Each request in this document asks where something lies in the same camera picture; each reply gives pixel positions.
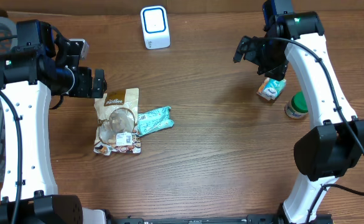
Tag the large teal wipes pack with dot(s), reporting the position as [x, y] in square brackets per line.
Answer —
[154, 120]

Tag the orange tissue pack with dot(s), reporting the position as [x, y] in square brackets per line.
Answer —
[261, 88]

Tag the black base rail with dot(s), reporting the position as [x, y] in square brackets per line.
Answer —
[200, 221]

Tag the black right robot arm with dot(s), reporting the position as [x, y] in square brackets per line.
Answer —
[335, 141]

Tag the brown white snack pouch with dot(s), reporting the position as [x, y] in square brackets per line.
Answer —
[117, 129]

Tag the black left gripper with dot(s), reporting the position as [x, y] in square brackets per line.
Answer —
[85, 81]

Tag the green lid jar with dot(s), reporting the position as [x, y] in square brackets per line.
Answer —
[296, 108]

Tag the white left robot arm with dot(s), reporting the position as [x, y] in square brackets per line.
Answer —
[43, 64]

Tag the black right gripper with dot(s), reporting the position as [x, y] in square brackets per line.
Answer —
[277, 72]

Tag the white barcode scanner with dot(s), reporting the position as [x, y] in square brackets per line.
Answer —
[155, 27]

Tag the small teal tissue pack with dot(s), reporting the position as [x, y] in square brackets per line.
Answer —
[273, 88]

